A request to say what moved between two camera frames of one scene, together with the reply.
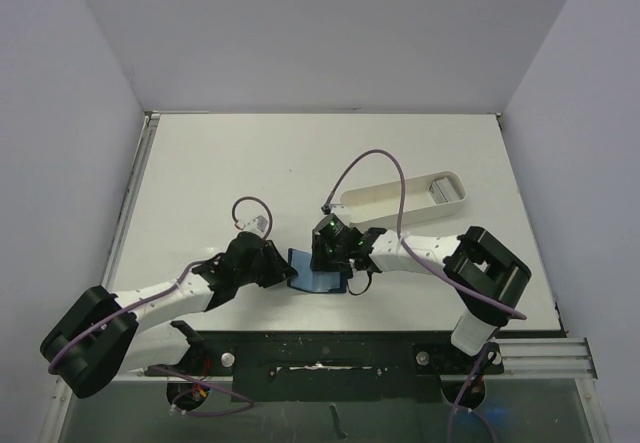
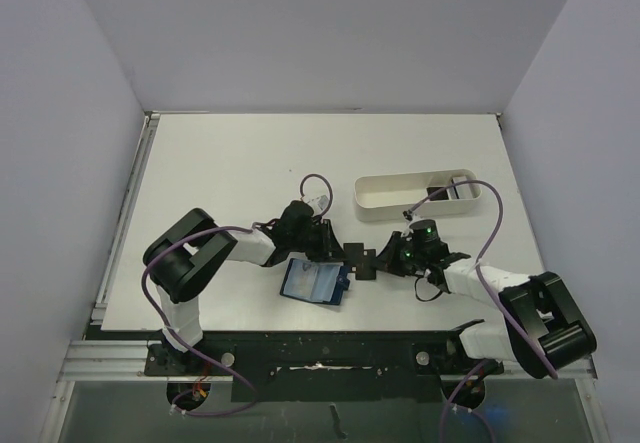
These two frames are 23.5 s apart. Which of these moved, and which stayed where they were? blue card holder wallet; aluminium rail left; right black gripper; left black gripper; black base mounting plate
Moved: right black gripper; blue card holder wallet; left black gripper
Stayed: black base mounting plate; aluminium rail left
